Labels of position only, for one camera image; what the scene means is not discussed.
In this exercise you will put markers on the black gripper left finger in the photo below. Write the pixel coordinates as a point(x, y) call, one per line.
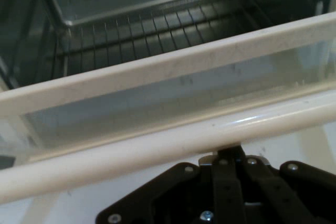
point(225, 182)

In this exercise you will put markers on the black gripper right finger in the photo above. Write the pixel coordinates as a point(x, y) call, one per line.
point(309, 182)

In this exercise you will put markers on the cream toaster oven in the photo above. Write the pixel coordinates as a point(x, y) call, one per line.
point(21, 37)

